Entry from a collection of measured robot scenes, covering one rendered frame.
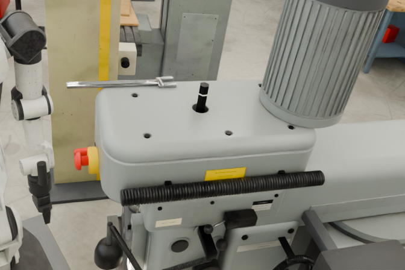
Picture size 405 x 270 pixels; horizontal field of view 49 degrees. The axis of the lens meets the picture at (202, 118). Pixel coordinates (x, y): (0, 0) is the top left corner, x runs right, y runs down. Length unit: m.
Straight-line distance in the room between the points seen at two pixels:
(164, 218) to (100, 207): 2.32
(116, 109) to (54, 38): 1.85
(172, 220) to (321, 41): 0.50
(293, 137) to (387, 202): 0.45
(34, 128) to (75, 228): 1.54
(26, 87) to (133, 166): 0.86
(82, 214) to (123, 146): 2.44
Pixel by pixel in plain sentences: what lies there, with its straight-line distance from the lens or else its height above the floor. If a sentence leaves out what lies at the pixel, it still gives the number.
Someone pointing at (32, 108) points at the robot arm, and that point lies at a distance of 1.69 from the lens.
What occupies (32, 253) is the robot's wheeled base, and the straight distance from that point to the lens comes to 2.38.
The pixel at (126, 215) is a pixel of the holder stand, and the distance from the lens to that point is 1.73.
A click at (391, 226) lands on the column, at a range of 1.39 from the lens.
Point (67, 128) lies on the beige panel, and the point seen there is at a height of 0.54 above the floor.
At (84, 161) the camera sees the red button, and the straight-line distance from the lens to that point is 1.01.
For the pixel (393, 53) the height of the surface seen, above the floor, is 0.23.
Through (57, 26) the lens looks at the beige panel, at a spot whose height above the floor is 1.27.
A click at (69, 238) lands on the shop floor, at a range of 3.15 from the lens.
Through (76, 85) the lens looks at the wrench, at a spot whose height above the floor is 1.90.
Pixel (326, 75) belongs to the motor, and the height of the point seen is 2.02.
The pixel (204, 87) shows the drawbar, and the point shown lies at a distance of 0.95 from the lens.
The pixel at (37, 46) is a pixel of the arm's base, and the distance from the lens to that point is 1.58.
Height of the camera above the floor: 2.44
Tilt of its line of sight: 35 degrees down
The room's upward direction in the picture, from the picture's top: 11 degrees clockwise
